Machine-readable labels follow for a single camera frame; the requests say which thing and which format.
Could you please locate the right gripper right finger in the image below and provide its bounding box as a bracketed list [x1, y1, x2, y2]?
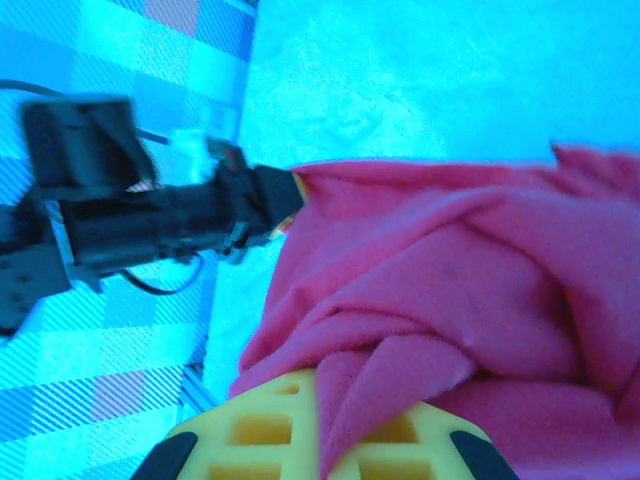
[348, 403, 522, 480]

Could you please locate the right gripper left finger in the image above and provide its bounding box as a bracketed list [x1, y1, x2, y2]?
[133, 368, 322, 480]

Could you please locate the red t-shirt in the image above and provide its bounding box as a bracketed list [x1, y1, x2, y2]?
[228, 143, 640, 480]

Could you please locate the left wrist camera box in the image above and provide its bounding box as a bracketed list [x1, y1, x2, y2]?
[20, 96, 155, 195]

